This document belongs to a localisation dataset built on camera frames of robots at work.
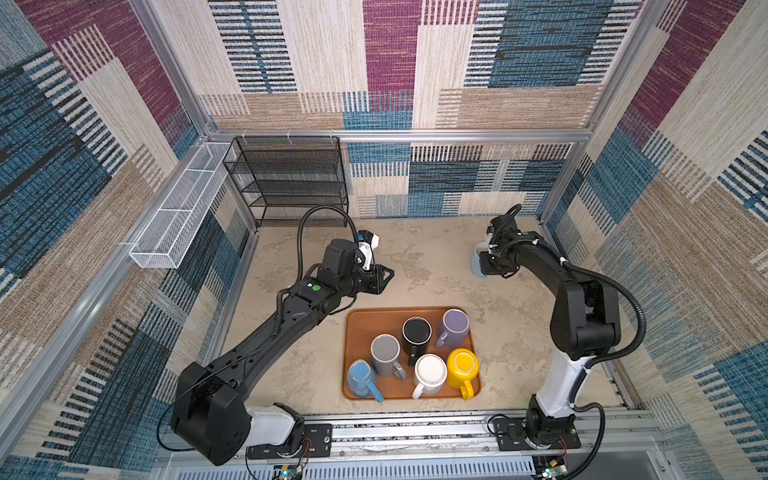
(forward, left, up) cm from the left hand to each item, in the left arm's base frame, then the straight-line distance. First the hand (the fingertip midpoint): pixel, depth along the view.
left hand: (392, 268), depth 77 cm
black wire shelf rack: (+45, +36, -7) cm, 58 cm away
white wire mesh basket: (+1, +53, +10) cm, 54 cm away
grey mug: (-16, +2, -14) cm, 21 cm away
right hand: (+10, -31, -15) cm, 36 cm away
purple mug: (-9, -17, -15) cm, 24 cm away
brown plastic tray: (-12, -12, -22) cm, 28 cm away
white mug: (-21, -9, -16) cm, 28 cm away
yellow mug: (-21, -17, -14) cm, 30 cm away
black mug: (-13, -6, -13) cm, 19 cm away
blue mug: (-23, +8, -14) cm, 28 cm away
